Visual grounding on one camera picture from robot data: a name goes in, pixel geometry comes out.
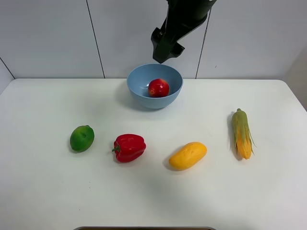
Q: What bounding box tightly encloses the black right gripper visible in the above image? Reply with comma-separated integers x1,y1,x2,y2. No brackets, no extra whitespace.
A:
151,18,206,64

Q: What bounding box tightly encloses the red apple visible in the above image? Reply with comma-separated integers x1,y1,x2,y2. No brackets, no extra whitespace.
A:
148,79,170,98

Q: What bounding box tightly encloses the yellow mango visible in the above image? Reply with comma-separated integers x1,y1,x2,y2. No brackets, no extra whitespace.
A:
168,142,207,171

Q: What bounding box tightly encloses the green lime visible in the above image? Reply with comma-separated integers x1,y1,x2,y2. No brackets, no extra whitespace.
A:
70,125,94,152

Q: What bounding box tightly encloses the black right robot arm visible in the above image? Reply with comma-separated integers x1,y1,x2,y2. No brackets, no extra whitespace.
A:
151,0,216,64

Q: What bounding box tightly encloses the blue plastic bowl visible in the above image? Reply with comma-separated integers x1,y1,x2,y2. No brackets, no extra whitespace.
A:
127,64,183,109

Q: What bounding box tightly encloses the red bell pepper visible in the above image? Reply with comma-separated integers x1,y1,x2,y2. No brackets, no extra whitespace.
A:
112,134,146,163

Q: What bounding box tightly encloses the corn cob with husk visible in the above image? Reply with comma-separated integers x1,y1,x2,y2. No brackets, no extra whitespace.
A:
231,108,256,160

